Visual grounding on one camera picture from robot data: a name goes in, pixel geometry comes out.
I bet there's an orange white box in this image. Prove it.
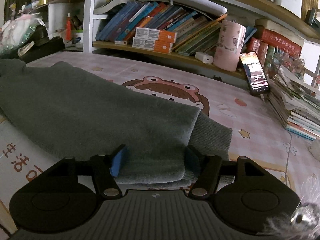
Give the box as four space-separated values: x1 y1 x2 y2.
135 27 177 43
132 37 173 54

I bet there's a white and wood bookshelf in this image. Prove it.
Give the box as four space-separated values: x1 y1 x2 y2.
4 0 320 86

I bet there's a red boxed book set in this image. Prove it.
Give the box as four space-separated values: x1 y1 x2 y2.
253 25 302 57

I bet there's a pink checked cartoon tablecloth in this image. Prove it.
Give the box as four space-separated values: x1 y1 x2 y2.
1 52 319 231

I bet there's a stack of magazines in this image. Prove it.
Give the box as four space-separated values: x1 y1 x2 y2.
267 66 319 141

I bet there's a black smartphone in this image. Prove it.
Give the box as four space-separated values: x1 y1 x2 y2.
240 52 270 95

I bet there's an upper orange white box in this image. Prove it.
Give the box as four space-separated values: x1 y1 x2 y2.
135 27 177 43

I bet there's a white power adapter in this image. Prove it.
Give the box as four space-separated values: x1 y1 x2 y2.
195 51 213 64

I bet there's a lower orange white box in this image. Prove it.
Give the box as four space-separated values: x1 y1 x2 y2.
132 37 173 54

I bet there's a row of leaning books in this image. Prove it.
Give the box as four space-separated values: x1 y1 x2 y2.
93 0 227 51

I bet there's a grey-green sweatshirt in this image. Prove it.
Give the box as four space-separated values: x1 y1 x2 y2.
1 59 232 188

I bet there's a pink cartoon cylinder holder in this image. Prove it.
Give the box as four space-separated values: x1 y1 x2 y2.
213 20 246 72

